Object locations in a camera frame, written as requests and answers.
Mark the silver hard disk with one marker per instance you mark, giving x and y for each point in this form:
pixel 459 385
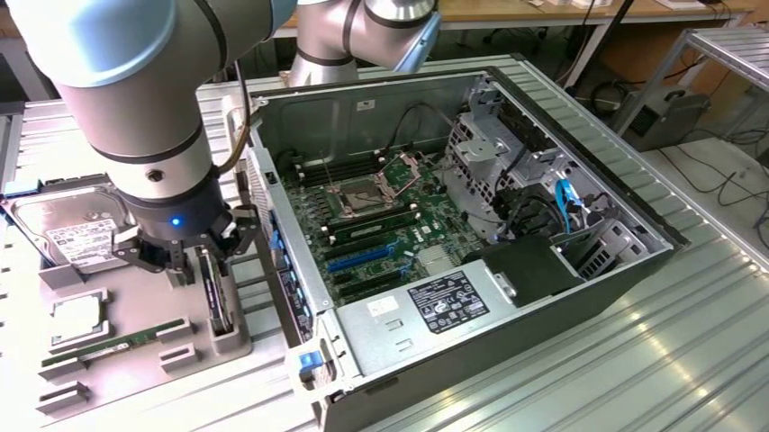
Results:
pixel 65 234

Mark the grey box device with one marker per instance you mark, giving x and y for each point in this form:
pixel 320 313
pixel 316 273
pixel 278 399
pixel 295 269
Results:
pixel 669 119

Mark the blue expansion slot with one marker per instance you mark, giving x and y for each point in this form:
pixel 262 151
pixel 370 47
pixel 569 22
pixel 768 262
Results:
pixel 359 259

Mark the grey parts rack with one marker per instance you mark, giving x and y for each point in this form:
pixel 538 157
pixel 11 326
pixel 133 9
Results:
pixel 137 324

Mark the green motherboard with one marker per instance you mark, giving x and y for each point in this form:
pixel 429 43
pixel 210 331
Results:
pixel 384 234

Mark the green RAM stick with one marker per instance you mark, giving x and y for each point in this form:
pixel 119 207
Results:
pixel 113 344

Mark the silver CPU chip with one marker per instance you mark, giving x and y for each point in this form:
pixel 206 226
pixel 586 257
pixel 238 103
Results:
pixel 80 320

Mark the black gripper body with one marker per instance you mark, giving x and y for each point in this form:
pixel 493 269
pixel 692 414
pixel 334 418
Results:
pixel 174 216

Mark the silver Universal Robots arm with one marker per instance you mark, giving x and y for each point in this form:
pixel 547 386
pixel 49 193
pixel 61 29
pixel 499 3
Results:
pixel 132 99

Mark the silver chipset heatsink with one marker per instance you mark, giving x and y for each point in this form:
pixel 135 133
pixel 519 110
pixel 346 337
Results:
pixel 437 256

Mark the blue case latch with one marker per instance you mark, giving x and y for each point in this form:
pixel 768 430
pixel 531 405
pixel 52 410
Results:
pixel 307 362

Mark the open black PC case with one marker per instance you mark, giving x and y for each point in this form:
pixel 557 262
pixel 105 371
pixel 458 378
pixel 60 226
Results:
pixel 481 225

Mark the wooden desk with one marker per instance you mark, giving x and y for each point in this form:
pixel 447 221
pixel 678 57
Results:
pixel 541 11

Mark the metal socket cover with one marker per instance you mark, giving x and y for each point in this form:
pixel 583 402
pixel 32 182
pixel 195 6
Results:
pixel 400 170

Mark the metal disk bay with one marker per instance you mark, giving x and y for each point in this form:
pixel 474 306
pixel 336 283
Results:
pixel 486 153

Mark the black installed RAM stick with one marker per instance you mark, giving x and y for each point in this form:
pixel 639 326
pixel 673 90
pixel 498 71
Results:
pixel 372 223

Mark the CPU socket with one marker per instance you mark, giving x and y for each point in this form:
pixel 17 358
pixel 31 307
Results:
pixel 360 198

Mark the grey power supply unit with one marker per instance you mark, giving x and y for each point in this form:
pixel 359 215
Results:
pixel 421 319

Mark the aluminium frame table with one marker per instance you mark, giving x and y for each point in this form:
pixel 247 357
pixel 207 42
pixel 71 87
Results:
pixel 726 58

